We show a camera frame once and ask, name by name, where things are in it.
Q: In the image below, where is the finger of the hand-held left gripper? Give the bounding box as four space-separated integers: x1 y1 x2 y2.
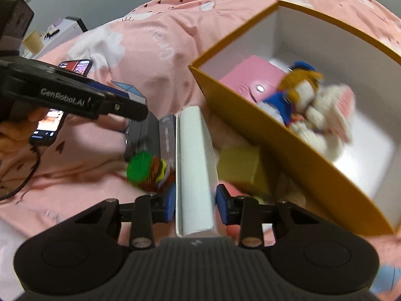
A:
100 93 149 121
78 79 130 99

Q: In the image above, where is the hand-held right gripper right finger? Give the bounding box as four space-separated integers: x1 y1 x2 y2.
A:
216 184 317 249

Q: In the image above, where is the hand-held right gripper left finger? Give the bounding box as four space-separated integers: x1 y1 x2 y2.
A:
73 183 176 251

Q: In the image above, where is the dark grey box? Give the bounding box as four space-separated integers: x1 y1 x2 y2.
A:
124 111 161 164

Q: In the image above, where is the white box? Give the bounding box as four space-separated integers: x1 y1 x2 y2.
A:
175 106 219 238

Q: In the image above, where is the orange cardboard box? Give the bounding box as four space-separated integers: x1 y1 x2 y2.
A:
188 0 401 236

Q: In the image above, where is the pink snap notebook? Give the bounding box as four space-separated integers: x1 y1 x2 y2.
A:
219 55 287 104

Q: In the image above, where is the white crochet rabbit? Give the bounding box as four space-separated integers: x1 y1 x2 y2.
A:
288 83 356 164

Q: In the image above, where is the duck plush toy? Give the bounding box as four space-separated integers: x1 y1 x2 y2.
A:
257 61 325 126

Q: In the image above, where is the smartphone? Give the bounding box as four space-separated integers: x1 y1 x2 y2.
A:
30 108 67 147
58 59 93 76

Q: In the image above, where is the beige cup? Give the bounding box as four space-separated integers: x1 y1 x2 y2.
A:
23 31 45 54

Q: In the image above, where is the yellow-green box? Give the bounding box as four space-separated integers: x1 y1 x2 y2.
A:
217 147 273 199

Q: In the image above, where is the pink printed blanket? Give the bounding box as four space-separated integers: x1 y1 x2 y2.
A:
0 0 401 301

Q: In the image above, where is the green crochet toy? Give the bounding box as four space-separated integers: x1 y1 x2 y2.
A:
126 151 176 193

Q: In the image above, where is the dark printed box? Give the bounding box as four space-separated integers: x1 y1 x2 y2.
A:
158 114 177 179

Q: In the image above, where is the white side table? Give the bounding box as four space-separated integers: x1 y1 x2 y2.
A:
40 17 88 51

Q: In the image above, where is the black cable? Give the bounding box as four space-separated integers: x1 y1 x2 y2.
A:
0 138 42 202

